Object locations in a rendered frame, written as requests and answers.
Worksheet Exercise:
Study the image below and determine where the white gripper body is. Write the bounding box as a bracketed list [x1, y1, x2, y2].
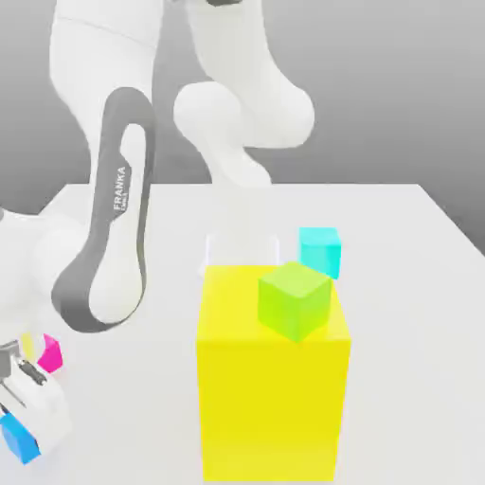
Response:
[0, 364, 74, 455]

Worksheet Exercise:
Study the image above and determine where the small blue cube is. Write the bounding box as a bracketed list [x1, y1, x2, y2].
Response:
[0, 411, 42, 466]

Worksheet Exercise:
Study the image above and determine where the small magenta cube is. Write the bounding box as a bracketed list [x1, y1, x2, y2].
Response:
[36, 332, 64, 375]

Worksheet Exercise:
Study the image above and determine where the small green cube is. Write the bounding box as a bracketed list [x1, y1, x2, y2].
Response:
[257, 260, 333, 345]

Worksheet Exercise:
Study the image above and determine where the small cyan cube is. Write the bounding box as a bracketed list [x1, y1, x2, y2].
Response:
[297, 225, 343, 281]

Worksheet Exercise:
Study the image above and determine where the large yellow box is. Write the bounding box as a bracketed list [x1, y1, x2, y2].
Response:
[195, 263, 352, 483]

